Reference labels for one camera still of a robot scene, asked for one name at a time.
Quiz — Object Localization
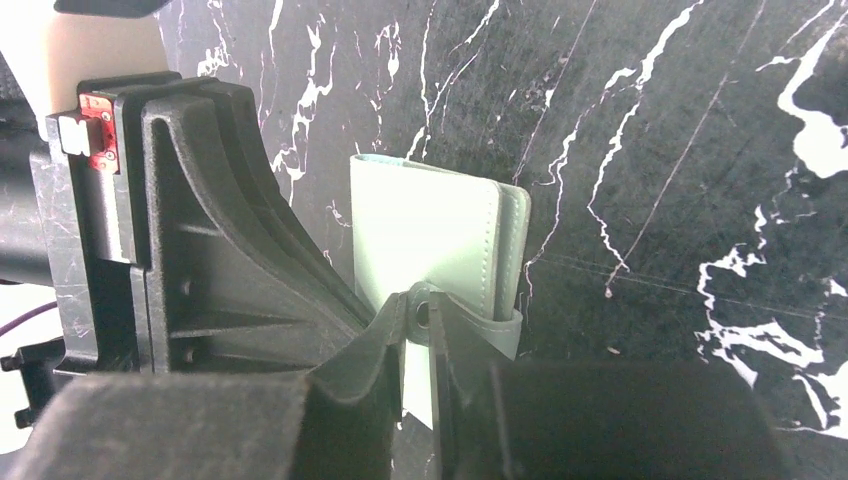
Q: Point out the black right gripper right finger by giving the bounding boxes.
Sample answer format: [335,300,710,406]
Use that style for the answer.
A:
[428,292,792,479]

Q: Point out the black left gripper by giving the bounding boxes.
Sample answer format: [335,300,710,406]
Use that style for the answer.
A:
[1,71,374,429]

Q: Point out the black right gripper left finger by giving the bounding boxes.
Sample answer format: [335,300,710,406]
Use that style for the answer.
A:
[8,293,406,479]

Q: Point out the mint green card holder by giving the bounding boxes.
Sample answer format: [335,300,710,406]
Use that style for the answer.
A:
[349,153,533,432]

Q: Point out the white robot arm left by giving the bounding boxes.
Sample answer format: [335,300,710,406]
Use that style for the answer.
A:
[1,1,373,429]

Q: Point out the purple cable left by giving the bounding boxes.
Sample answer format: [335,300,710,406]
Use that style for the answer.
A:
[0,301,60,339]

